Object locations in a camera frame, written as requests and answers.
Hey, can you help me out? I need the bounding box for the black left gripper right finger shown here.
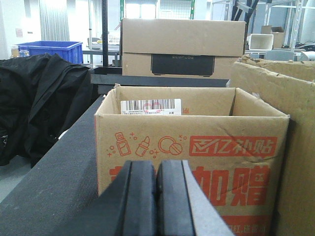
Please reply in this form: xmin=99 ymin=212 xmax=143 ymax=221
xmin=157 ymin=160 xmax=233 ymax=236

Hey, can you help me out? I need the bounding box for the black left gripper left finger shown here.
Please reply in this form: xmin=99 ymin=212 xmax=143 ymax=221
xmin=92 ymin=160 xmax=158 ymax=236

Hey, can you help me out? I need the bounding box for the cardboard box red print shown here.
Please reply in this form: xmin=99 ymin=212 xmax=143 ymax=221
xmin=95 ymin=86 xmax=289 ymax=236

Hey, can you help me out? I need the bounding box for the black table platform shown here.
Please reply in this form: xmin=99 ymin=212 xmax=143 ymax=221
xmin=0 ymin=66 xmax=231 ymax=236

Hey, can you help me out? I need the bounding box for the black jacket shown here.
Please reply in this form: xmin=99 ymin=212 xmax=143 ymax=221
xmin=0 ymin=54 xmax=98 ymax=166

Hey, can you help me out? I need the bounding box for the torn plain cardboard box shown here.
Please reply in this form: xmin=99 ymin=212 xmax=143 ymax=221
xmin=229 ymin=55 xmax=315 ymax=236

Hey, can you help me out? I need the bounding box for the blue plastic crate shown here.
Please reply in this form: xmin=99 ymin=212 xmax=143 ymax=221
xmin=18 ymin=41 xmax=83 ymax=64

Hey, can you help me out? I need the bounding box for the white plastic bin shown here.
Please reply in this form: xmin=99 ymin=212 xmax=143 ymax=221
xmin=247 ymin=34 xmax=274 ymax=51

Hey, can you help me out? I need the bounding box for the small distant cardboard box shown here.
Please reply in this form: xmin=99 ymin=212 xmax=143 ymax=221
xmin=261 ymin=25 xmax=285 ymax=48

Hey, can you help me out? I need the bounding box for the black vertical pole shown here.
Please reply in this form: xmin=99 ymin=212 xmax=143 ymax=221
xmin=101 ymin=0 xmax=108 ymax=67

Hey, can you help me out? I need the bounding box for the closed cardboard box black handle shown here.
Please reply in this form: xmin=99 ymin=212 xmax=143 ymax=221
xmin=121 ymin=18 xmax=246 ymax=79

